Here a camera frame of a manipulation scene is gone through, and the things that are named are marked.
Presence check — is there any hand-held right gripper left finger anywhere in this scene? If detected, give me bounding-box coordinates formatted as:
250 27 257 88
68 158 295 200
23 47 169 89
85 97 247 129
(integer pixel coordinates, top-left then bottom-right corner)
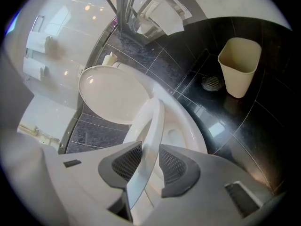
57 140 143 226

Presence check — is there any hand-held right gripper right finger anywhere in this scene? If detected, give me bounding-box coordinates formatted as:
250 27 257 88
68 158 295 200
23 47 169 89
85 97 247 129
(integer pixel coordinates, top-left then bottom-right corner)
150 144 275 226

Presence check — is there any white toilet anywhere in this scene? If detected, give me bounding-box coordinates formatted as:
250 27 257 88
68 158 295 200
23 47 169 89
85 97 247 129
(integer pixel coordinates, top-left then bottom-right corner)
111 62 209 223

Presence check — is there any chrome toilet paper holder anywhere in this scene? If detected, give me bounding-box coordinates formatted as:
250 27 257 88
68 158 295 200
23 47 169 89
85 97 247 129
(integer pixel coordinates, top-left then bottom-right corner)
126 0 194 47

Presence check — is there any round floor drain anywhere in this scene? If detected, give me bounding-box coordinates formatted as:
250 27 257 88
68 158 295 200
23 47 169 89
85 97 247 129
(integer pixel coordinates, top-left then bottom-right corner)
201 75 224 92

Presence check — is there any tan waste bin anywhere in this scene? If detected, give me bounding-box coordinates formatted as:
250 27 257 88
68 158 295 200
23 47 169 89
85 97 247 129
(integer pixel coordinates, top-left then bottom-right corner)
217 37 262 99

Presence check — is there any chrome towel rack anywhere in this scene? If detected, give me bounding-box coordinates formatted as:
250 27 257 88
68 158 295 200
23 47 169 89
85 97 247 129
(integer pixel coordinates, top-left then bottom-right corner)
24 15 46 82

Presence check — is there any white telephone wall plate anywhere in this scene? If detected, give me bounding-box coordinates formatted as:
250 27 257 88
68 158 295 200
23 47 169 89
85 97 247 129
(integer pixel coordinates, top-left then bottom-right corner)
39 135 55 146

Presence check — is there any coiled telephone cord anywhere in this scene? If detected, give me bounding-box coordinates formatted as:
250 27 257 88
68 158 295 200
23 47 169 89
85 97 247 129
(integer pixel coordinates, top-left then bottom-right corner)
37 129 61 143

